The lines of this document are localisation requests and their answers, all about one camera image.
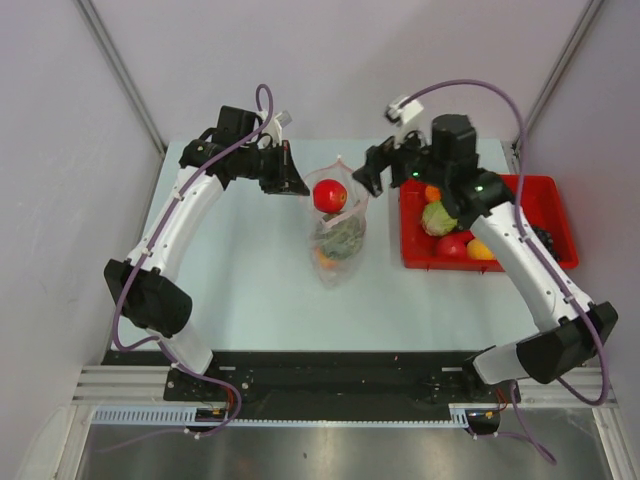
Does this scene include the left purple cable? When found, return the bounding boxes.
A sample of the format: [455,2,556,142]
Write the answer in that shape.
[94,82,276,454]

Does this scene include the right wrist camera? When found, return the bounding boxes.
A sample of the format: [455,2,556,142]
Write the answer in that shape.
[384,96,424,147]

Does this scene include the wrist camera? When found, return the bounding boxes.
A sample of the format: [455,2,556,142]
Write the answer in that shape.
[384,96,424,147]
[258,110,292,148]

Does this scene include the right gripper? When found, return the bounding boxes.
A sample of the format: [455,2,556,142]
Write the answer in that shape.
[353,118,450,197]

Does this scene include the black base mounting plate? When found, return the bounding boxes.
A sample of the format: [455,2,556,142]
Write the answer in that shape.
[102,350,521,424]

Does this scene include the clear pink-dotted zip bag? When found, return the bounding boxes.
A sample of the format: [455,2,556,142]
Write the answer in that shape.
[301,156,370,288]

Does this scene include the yellow-orange toy apricot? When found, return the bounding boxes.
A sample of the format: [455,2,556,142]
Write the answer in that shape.
[466,238,495,261]

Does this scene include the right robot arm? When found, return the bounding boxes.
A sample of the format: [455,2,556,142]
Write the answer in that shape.
[353,114,618,401]

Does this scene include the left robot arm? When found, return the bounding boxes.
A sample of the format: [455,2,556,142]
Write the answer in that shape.
[104,106,310,400]

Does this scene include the white slotted cable duct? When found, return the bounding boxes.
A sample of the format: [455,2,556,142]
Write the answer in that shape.
[92,403,474,429]

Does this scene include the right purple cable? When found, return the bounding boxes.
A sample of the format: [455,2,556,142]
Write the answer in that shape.
[407,78,614,466]

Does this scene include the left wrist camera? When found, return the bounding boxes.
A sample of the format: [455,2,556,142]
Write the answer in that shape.
[258,110,292,148]

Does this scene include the red toy apple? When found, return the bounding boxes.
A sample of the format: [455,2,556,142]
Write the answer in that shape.
[312,179,348,214]

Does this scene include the green toy melon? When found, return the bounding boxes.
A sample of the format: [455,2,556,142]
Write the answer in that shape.
[312,216,366,261]

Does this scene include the purple cable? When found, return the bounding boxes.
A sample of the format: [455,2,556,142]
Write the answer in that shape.
[94,82,276,454]
[407,78,614,466]

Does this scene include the black toy grapes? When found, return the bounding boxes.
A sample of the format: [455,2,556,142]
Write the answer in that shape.
[531,225,561,262]

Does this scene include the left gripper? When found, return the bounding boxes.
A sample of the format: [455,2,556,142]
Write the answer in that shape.
[237,140,309,196]

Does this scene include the red plastic tray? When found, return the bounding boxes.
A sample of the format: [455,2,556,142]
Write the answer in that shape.
[399,175,579,274]

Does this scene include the orange-red toy peach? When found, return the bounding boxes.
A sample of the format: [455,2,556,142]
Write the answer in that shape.
[314,249,338,270]

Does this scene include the orange toy tangerine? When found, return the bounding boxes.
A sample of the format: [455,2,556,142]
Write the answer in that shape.
[424,185,442,203]

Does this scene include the aluminium frame rail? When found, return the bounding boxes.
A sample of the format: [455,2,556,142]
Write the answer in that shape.
[72,364,174,405]

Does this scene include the red toy tomato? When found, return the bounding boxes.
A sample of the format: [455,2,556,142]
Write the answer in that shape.
[435,235,467,259]

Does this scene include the green toy cabbage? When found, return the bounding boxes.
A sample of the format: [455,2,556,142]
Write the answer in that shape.
[421,201,458,237]

